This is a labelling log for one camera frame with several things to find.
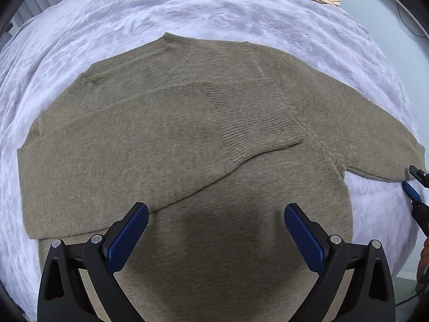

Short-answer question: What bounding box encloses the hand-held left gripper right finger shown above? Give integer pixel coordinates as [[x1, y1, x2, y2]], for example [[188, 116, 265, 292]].
[[284, 203, 396, 322]]

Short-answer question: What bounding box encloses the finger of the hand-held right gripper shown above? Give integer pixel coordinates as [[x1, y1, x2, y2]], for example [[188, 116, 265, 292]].
[[409, 165, 429, 188], [403, 181, 429, 237]]

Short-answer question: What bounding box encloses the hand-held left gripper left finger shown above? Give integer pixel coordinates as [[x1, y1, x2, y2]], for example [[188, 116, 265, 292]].
[[37, 202, 150, 322]]

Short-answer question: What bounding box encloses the olive knit sweater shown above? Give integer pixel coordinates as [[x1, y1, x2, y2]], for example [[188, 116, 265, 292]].
[[17, 33, 426, 322]]

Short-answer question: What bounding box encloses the person's right hand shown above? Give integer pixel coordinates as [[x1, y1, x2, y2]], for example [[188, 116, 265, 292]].
[[416, 238, 429, 284]]

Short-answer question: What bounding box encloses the white embossed blanket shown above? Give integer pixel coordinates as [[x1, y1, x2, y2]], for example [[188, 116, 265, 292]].
[[0, 0, 423, 322]]

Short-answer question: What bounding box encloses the white curtain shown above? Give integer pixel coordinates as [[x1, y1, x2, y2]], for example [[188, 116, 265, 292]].
[[12, 0, 38, 29]]

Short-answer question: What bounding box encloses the black cable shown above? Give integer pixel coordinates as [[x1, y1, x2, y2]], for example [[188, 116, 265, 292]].
[[395, 290, 429, 307]]

